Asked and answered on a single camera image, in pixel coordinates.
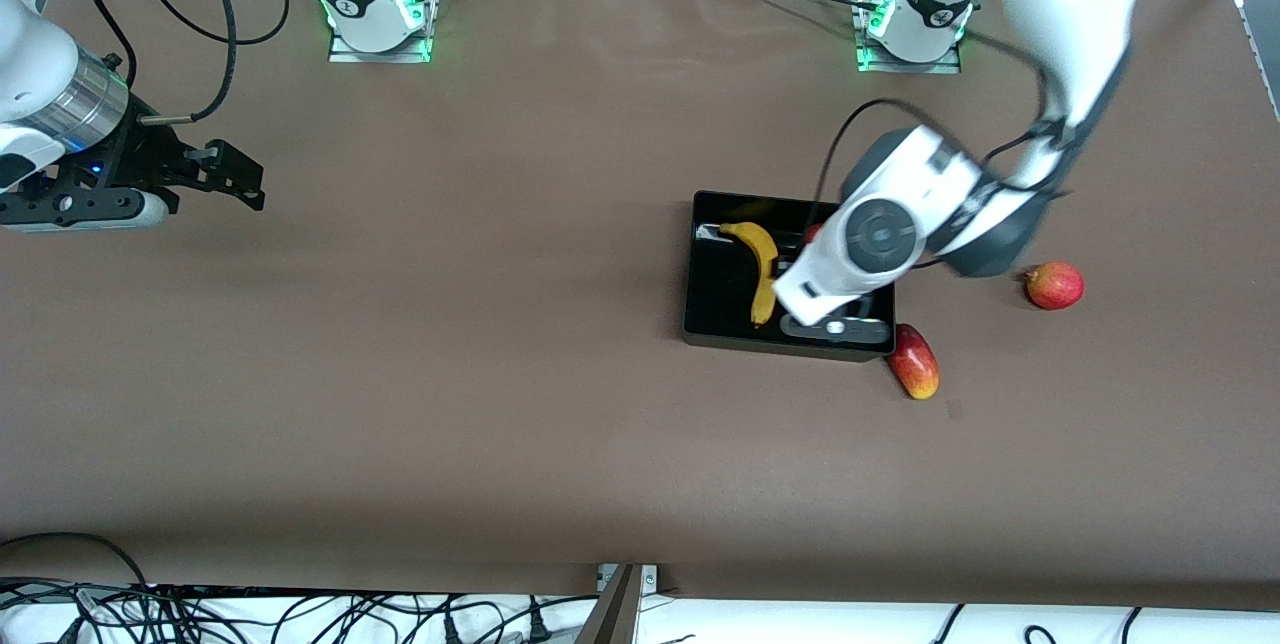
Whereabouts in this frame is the dark metal beam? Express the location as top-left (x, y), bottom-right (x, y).
top-left (575, 565), bottom-right (641, 644)

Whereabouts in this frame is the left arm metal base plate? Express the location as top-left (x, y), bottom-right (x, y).
top-left (853, 0), bottom-right (963, 75)

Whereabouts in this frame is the round red fruit with stem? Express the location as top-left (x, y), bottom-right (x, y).
top-left (1025, 261), bottom-right (1086, 311)

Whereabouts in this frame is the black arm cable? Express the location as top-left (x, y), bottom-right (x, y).
top-left (816, 24), bottom-right (1063, 227)
top-left (90, 0), bottom-right (291, 125)

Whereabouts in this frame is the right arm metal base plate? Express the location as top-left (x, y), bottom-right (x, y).
top-left (328, 0), bottom-right (437, 64)

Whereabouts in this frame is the red yellow mango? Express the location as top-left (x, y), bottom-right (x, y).
top-left (886, 324), bottom-right (941, 401)

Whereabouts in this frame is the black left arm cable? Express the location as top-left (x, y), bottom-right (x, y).
top-left (816, 24), bottom-right (1063, 227)

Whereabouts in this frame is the small metal table bracket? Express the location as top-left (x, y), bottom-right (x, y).
top-left (597, 564), bottom-right (660, 593)

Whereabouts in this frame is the black plastic box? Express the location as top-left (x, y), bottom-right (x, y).
top-left (683, 190), bottom-right (897, 364)

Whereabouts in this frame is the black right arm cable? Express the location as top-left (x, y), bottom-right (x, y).
top-left (90, 0), bottom-right (291, 125)

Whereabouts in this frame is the yellow banana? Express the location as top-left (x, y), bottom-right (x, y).
top-left (719, 221), bottom-right (782, 329)

